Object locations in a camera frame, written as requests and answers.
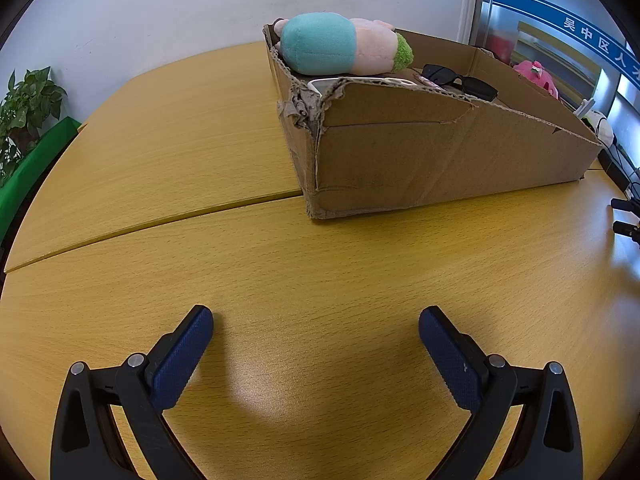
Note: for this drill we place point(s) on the white phone case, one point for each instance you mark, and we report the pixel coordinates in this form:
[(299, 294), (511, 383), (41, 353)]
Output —
[(325, 82)]

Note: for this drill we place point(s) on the black device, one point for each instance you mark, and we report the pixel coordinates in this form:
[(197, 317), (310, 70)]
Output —
[(614, 170)]

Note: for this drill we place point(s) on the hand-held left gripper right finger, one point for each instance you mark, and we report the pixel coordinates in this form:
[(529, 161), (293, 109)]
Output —
[(452, 360)]

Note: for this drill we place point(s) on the black sunglasses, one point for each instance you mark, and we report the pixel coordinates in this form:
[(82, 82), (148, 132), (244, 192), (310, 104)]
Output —
[(437, 74)]

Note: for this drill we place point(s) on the pink pig plush toy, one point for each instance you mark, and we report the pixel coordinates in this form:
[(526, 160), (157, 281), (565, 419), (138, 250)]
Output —
[(320, 42)]

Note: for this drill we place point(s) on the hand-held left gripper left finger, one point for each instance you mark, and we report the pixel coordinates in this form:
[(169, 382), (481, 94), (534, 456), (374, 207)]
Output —
[(182, 360)]

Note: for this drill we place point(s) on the bright pink plush toy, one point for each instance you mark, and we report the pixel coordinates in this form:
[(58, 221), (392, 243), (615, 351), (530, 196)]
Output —
[(535, 72)]

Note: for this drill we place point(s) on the brown cardboard box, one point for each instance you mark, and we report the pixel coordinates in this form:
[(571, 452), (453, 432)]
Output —
[(400, 160)]

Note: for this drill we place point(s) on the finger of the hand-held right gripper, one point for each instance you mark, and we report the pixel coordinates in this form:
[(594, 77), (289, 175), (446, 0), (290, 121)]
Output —
[(627, 229), (627, 205)]

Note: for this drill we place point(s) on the blue window banner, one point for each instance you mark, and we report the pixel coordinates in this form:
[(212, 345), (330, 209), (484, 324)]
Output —
[(550, 15)]

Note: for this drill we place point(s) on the white and black toy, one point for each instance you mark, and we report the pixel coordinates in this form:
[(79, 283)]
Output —
[(600, 125)]

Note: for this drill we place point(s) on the green potted plant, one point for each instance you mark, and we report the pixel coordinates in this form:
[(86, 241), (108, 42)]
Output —
[(30, 100)]

